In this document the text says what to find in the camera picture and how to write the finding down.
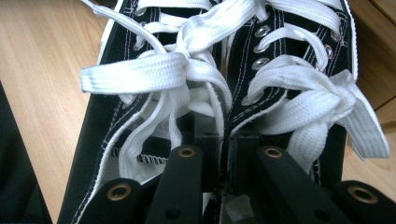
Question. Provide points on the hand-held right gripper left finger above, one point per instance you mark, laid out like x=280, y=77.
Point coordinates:
x=211, y=155

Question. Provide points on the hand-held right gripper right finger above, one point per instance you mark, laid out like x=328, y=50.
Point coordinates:
x=243, y=161

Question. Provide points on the black white canvas sneaker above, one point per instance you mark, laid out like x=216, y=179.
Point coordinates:
x=246, y=71
x=99, y=124

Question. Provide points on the wooden shoe rack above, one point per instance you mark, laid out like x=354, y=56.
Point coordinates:
x=383, y=37

